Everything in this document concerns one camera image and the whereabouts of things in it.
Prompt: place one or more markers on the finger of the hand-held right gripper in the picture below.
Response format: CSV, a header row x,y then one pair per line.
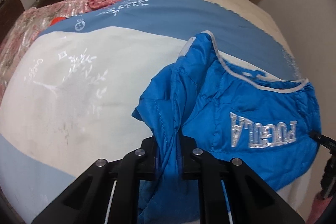
x,y
324,140

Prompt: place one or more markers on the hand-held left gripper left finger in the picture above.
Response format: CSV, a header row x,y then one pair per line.
x,y
147,158

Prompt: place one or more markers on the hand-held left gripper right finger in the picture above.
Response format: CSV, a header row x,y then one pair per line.
x,y
188,158

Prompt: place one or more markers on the blue puffer jacket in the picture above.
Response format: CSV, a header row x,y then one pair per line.
x,y
236,98

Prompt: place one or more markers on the blue and white blanket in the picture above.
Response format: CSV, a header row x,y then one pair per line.
x,y
92,82

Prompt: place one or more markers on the red object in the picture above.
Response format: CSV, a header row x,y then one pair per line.
x,y
59,21

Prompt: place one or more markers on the pink floral quilt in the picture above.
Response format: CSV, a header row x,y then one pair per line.
x,y
23,24

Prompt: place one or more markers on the dark wooden headboard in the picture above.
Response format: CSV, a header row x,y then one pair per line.
x,y
10,11

